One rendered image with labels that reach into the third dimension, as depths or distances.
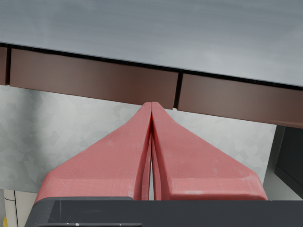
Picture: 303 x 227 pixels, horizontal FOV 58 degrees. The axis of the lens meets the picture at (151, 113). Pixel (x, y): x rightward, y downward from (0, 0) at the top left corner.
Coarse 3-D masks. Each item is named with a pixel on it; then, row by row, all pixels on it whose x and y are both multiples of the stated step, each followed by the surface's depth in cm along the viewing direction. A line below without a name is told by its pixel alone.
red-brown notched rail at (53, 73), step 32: (0, 64) 29; (32, 64) 29; (64, 64) 29; (96, 64) 28; (128, 64) 33; (96, 96) 29; (128, 96) 29; (160, 96) 29; (192, 96) 29; (224, 96) 29; (256, 96) 29; (288, 96) 29
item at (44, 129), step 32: (0, 96) 44; (32, 96) 44; (64, 96) 44; (0, 128) 45; (32, 128) 45; (64, 128) 45; (96, 128) 45; (192, 128) 44; (224, 128) 44; (256, 128) 44; (0, 160) 46; (32, 160) 46; (64, 160) 46; (256, 160) 45; (32, 192) 47
